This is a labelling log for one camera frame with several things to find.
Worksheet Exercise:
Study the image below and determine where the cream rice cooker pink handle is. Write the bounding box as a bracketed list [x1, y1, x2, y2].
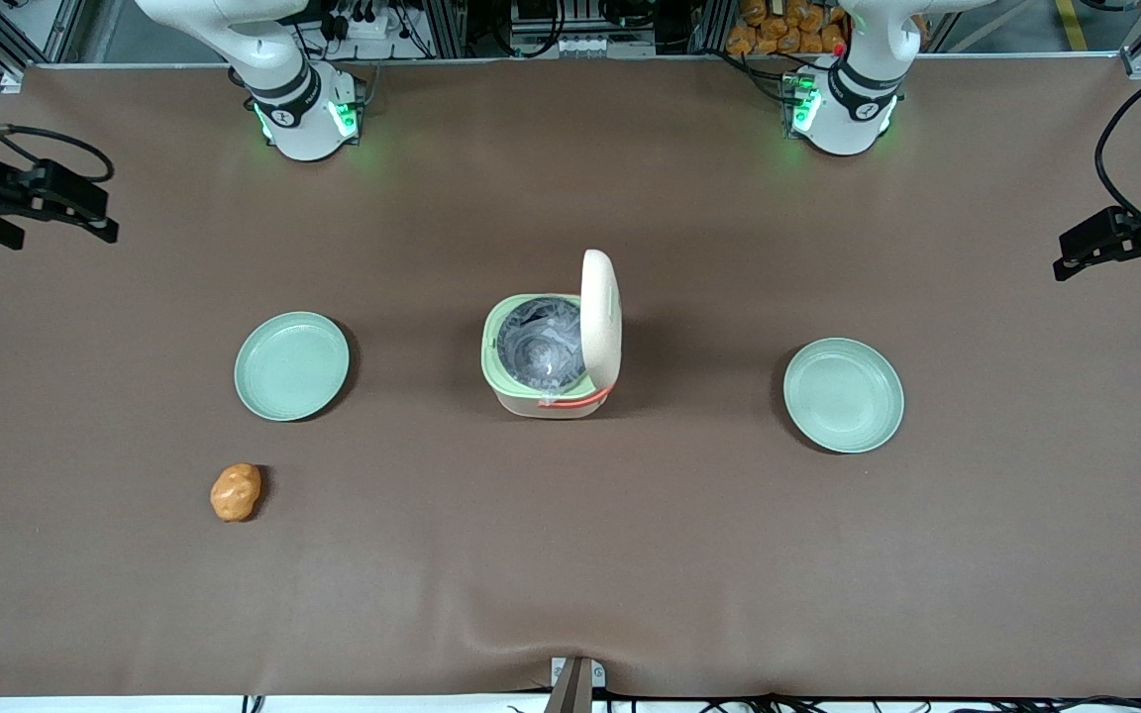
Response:
[479, 248, 624, 421]

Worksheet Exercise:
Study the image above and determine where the pale green plate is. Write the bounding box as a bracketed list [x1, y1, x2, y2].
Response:
[782, 338, 905, 455]
[234, 311, 351, 423]

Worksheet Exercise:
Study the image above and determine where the orange brown potato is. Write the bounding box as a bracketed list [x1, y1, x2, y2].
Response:
[209, 462, 263, 523]

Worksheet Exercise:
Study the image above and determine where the white power strip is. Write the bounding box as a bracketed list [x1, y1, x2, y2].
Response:
[325, 0, 395, 43]

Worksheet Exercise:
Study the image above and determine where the pile of orange breads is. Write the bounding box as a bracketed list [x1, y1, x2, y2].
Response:
[726, 0, 851, 56]

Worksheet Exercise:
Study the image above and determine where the brown table mat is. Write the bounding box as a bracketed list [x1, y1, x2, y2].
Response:
[0, 54, 1141, 700]

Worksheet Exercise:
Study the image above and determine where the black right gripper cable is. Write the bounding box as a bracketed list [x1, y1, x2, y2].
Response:
[0, 84, 117, 185]

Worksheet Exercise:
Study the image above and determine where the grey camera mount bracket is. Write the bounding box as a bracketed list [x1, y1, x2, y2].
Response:
[543, 656, 607, 713]

